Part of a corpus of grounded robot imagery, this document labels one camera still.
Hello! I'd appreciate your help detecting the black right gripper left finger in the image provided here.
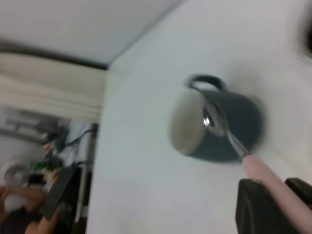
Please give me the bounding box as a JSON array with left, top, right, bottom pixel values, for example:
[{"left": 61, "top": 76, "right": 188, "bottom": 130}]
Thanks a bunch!
[{"left": 234, "top": 178, "right": 312, "bottom": 234}]

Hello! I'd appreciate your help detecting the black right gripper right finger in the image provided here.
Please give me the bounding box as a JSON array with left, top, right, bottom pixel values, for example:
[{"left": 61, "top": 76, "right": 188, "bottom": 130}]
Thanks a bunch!
[{"left": 284, "top": 177, "right": 312, "bottom": 208}]

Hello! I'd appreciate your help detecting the pink handled metal spoon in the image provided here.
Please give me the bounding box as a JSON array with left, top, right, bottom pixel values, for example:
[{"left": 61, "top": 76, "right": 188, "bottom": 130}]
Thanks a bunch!
[{"left": 201, "top": 100, "right": 312, "bottom": 211}]

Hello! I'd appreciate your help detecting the dark blue-grey ceramic mug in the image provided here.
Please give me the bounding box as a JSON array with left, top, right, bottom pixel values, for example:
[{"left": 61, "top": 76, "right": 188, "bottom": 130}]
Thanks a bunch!
[{"left": 167, "top": 74, "right": 267, "bottom": 164}]

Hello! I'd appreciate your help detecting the bare person forearm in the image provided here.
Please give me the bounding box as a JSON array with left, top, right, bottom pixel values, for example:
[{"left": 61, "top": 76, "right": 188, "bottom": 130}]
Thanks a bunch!
[{"left": 0, "top": 186, "right": 62, "bottom": 234}]

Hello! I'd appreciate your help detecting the black flat handheld device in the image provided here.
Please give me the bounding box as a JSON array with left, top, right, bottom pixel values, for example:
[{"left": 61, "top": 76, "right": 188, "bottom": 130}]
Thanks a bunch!
[{"left": 39, "top": 167, "right": 75, "bottom": 218}]

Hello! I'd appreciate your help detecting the silver tape roll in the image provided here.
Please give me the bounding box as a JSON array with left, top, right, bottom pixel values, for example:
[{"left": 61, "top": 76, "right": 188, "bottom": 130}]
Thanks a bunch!
[{"left": 3, "top": 163, "right": 29, "bottom": 185}]

